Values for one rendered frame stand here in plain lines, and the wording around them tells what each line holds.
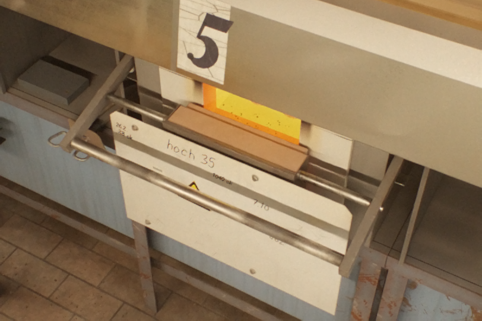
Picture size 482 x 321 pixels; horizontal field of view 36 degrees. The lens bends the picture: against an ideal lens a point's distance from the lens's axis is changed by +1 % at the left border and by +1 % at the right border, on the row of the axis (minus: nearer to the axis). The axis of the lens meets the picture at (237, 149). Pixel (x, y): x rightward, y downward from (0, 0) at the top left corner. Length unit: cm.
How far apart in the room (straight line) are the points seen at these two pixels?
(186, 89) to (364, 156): 44
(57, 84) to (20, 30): 18
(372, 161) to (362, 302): 52
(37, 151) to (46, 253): 55
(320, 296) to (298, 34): 87
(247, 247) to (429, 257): 43
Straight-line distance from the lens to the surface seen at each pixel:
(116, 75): 176
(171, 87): 174
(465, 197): 196
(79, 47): 236
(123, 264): 282
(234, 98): 180
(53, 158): 246
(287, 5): 107
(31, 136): 246
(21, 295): 282
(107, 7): 125
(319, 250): 146
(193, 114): 167
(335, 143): 158
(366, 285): 193
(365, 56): 104
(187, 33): 117
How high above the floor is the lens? 228
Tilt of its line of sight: 46 degrees down
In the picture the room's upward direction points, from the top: straight up
